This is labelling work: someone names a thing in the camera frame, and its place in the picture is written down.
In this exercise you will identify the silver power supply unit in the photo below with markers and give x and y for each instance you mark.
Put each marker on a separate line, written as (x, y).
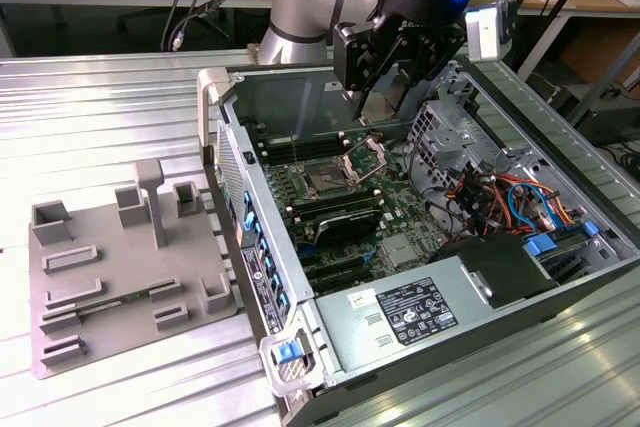
(350, 327)

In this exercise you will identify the square silver CPU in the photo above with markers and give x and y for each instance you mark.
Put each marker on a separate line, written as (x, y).
(382, 104)

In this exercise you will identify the black RAM slot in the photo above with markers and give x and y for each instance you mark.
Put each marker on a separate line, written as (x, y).
(340, 197)
(310, 142)
(345, 208)
(315, 152)

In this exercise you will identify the small blue clip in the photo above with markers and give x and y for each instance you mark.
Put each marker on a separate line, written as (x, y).
(590, 229)

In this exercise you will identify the green RAM stick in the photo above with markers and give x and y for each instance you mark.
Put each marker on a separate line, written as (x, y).
(115, 303)

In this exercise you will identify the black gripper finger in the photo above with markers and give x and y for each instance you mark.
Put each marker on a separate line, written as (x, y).
(355, 57)
(435, 52)

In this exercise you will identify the black box under desk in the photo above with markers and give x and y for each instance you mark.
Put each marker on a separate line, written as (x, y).
(615, 122)

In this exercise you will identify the grey plastic parts rack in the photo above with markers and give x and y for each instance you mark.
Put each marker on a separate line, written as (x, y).
(135, 267)

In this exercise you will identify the perforated metal drive cage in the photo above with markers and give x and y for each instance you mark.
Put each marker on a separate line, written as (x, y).
(440, 142)

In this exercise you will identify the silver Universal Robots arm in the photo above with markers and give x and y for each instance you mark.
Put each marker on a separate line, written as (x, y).
(300, 7)

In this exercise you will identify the large blue drive latch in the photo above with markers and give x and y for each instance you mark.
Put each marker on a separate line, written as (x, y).
(541, 246)

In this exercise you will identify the thin metal locking lever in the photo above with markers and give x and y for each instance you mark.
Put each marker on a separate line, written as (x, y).
(296, 149)

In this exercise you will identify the CPU socket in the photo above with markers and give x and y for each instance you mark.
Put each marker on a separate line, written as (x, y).
(324, 179)

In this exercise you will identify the green motherboard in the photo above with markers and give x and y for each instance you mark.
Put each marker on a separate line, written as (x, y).
(405, 212)

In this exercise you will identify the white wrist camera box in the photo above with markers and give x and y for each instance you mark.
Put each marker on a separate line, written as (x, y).
(482, 37)

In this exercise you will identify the black plastic shroud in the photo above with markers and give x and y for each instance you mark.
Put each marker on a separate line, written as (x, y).
(500, 262)

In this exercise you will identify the black expansion slot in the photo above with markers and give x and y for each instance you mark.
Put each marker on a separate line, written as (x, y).
(340, 281)
(332, 267)

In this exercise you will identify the brown cardboard box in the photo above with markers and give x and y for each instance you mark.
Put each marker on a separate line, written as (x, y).
(600, 57)

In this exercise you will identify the open grey PC case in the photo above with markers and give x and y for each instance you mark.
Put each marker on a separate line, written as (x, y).
(280, 97)

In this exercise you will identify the black expansion card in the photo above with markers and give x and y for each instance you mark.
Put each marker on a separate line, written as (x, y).
(345, 229)

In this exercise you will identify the silver chipset heat sink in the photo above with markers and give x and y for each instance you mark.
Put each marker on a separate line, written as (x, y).
(400, 249)

